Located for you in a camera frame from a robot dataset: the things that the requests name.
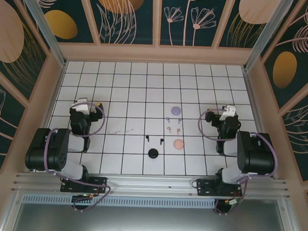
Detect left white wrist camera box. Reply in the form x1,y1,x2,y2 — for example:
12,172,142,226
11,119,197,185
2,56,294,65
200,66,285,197
70,98,91,115

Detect black controller board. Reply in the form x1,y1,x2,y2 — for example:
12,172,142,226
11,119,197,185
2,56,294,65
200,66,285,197
70,192,100,212

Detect pink earbud charging case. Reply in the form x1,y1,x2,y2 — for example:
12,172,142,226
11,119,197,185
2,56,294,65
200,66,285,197
173,138,185,151

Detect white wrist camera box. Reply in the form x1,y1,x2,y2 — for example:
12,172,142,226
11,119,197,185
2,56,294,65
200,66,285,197
221,105,237,122
70,98,91,115

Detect white slotted cable duct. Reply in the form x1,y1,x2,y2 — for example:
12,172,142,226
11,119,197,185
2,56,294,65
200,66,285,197
22,191,217,211

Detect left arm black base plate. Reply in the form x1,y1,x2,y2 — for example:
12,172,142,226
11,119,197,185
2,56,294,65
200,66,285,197
60,174,108,195

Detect green controller board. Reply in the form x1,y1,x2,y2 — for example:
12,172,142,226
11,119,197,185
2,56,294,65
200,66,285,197
214,195,243,216

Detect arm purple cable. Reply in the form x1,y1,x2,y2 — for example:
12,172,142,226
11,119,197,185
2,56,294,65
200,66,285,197
42,100,116,214
194,107,281,218

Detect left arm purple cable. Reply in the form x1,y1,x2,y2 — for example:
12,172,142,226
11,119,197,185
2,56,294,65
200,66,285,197
42,100,116,214

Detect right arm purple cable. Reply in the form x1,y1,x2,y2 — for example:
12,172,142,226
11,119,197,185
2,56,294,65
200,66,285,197
194,107,281,218

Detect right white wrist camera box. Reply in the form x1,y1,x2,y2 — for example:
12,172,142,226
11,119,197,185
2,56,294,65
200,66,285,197
221,105,237,122

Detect black earbud charging case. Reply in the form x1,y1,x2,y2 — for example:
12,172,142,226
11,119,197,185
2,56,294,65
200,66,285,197
147,148,160,160

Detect grey metal sheet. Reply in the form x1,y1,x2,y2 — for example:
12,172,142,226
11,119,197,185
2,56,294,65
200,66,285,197
10,201,301,231

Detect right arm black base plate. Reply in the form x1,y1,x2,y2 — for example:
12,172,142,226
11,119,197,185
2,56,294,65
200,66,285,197
196,179,244,199

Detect aluminium frame post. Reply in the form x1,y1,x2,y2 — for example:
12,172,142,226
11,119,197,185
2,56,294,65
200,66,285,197
242,0,300,74
13,0,70,68

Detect aluminium table edge rail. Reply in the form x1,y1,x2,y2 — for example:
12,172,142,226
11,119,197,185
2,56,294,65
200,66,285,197
28,60,67,173
236,66,283,181

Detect aluminium mounting rail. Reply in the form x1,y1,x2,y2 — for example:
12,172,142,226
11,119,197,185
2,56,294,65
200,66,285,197
11,167,294,204

